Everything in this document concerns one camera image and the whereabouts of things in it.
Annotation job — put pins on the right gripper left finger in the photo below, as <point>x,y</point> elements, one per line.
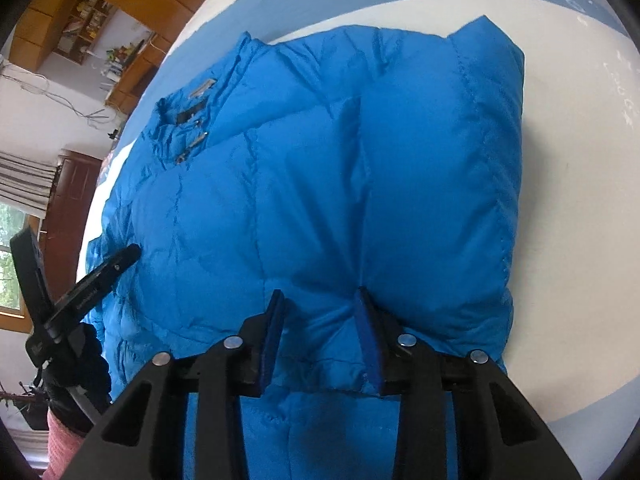
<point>141,436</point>

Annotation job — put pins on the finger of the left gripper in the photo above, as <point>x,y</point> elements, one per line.
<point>96,285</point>

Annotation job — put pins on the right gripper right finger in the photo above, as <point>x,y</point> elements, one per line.
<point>460,416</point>

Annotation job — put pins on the blue puffer jacket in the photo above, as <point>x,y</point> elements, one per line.
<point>355,158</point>

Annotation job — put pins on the pink sleeved left forearm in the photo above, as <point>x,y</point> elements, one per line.
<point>66,432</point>

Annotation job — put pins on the black gloved left hand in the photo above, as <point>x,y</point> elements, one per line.
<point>88,371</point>

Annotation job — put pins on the potted dry plant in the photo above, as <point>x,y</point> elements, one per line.
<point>32,404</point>

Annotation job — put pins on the dark brown wooden door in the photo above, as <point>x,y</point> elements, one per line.
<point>63,226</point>

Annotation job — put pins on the striped grey curtain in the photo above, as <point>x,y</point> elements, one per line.
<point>26,184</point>

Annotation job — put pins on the blue and white bed sheet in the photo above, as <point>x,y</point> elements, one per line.
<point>573,347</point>

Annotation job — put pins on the wooden desk with clutter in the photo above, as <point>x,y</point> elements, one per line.
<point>117,67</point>

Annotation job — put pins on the window with wooden frame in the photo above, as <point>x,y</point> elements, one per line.
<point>14,316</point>

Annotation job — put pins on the wooden wall cabinet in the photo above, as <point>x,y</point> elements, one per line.
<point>60,35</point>

